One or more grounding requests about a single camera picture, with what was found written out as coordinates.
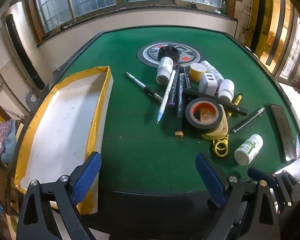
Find silver and black pen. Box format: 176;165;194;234
125;72;163;103

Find black marker with beige caps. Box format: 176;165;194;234
174;73;187;138

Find black table centre hub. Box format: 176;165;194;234
158;45;182;60

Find round table control panel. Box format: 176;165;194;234
136;41;201;69

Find white ballpoint pen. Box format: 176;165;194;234
156;69;177;124

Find yellow plastic rings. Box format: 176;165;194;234
210;134;230;158

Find tall white spray bottle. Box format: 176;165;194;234
199;60;225;81

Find white bottle with green label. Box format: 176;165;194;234
234;134;264;166

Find white bottle with red label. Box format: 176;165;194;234
156;57;174;85

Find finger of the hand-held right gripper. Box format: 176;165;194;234
247;167;300;213

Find gold-framed glass door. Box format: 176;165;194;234
249;0;300;85

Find small white pill bottle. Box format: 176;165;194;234
217;79;235;102

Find cluttered wooden shelf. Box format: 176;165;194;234
0;155;19;230

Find thin black marker yellow end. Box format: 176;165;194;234
183;66;192;90

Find dark metal pen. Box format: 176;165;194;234
231;107;266;134

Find white tray with yellow tape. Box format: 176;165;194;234
14;66;114;215

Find black metal bracket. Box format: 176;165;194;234
26;84;50;113

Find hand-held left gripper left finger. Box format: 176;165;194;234
16;151;102;240

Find thick black marker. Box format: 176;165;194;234
183;88;248;117

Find black tape roll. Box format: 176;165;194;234
185;97;224;131

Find white standing air conditioner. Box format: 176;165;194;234
1;1;47;90

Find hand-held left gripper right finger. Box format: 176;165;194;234
195;153;282;240

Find black marker with purple end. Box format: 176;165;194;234
168;64;181;107

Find black smartphone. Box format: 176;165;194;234
268;103;298;162

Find tangled wall cable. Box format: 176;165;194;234
240;25;250;46

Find floral cloth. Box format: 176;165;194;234
0;119;17;164

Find yellow pen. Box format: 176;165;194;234
225;93;243;117

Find white charger block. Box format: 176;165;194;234
198;73;219;96

